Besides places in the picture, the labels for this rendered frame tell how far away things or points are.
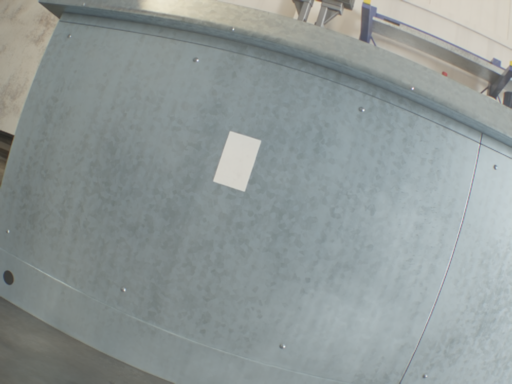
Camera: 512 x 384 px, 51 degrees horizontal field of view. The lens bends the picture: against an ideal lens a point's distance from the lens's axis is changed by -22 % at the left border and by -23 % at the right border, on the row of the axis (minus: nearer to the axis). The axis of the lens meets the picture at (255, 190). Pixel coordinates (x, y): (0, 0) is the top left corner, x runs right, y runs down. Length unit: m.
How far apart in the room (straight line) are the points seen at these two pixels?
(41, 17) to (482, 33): 4.37
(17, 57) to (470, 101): 3.54
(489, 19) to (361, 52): 5.47
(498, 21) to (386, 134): 5.50
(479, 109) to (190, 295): 0.58
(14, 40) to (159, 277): 3.40
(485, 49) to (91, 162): 5.48
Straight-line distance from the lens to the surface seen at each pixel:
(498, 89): 5.51
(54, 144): 1.13
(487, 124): 1.03
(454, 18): 6.26
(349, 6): 1.18
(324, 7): 1.17
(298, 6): 1.18
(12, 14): 4.48
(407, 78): 1.01
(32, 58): 4.13
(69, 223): 1.11
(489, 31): 6.34
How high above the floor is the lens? 0.34
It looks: 1 degrees up
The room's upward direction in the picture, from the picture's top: 18 degrees clockwise
